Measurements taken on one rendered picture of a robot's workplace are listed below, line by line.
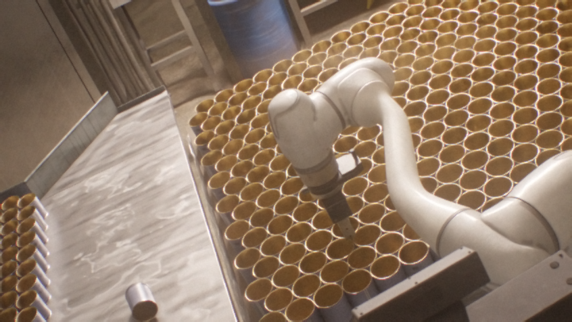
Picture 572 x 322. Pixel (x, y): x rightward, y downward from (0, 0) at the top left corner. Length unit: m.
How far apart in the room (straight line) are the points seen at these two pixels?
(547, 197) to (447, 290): 0.59
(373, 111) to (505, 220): 0.46
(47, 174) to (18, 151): 1.68
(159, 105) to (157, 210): 0.61
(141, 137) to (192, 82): 2.59
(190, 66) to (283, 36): 0.94
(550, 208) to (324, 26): 4.14
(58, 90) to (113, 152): 1.55
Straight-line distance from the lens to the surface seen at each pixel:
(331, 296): 1.87
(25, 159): 4.58
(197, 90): 5.32
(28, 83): 4.37
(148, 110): 3.00
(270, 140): 2.37
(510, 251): 1.32
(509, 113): 2.15
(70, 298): 2.39
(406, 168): 1.53
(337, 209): 1.79
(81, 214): 2.67
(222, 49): 4.39
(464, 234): 1.36
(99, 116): 3.03
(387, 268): 1.87
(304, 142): 1.69
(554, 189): 1.38
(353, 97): 1.71
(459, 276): 0.80
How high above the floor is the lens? 2.44
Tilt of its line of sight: 35 degrees down
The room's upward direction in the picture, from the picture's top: 25 degrees counter-clockwise
